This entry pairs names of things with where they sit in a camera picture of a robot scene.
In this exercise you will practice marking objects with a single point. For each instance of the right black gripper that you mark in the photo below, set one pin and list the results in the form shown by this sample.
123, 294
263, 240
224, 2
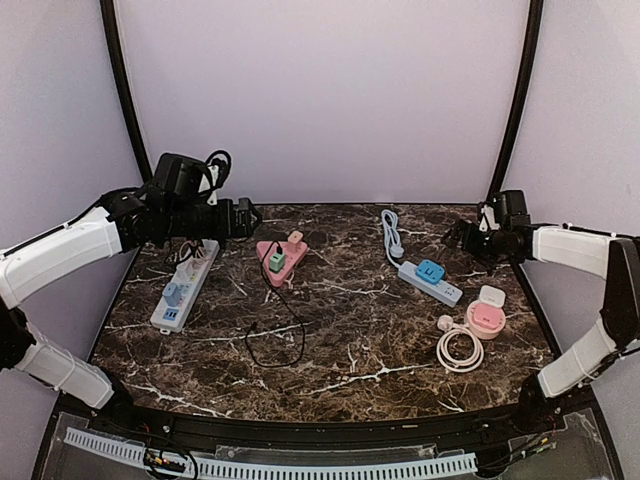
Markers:
468, 244

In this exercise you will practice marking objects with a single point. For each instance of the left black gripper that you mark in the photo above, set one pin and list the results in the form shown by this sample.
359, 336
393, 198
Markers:
226, 227

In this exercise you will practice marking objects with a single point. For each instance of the blue plug adapter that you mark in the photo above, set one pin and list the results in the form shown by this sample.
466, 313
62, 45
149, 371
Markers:
430, 272

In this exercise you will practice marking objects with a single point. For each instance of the green usb charger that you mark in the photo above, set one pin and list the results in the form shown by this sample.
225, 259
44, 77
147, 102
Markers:
277, 262

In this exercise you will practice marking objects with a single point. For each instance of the white plug adapter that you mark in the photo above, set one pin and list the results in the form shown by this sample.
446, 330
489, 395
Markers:
492, 296

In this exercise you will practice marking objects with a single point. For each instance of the round pink power socket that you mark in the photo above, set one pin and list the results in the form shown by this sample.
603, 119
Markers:
471, 327

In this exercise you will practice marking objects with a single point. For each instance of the pink plug adapter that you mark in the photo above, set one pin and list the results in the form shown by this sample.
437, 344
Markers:
487, 321

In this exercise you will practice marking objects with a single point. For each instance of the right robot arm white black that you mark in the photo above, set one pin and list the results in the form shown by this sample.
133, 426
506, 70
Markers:
588, 285

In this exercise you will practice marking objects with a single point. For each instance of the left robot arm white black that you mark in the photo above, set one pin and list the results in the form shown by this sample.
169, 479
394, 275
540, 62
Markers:
120, 221

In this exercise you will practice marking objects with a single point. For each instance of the peach plug adapter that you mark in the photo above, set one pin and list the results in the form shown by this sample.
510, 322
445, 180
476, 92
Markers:
294, 241

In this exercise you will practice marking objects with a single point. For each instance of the light blue plug on strip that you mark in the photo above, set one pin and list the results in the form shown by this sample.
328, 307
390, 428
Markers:
172, 294

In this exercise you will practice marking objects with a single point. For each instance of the pink triangular power strip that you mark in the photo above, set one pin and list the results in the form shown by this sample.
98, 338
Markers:
264, 249

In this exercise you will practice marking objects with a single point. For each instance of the light blue power strip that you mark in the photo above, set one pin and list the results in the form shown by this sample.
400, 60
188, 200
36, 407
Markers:
444, 292

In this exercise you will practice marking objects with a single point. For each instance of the white long power strip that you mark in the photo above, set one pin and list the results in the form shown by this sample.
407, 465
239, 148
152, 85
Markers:
194, 262

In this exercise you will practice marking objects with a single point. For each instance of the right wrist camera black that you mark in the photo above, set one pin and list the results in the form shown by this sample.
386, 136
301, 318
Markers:
510, 209

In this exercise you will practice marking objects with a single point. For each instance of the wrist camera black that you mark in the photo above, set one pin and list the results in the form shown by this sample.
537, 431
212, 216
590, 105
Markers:
180, 178
510, 209

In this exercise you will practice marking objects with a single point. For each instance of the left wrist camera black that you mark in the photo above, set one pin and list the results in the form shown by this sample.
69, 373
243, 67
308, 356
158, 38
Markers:
180, 178

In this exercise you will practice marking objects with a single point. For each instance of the right black frame post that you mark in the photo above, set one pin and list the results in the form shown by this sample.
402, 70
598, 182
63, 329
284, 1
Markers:
526, 64

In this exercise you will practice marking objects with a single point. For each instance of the black frame post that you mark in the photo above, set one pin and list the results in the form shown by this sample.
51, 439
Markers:
121, 81
526, 64

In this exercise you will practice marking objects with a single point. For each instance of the white slotted cable duct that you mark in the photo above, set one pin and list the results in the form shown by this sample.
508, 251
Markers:
245, 464

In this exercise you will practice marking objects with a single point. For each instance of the left black frame post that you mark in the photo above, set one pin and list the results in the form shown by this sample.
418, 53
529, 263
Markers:
121, 81

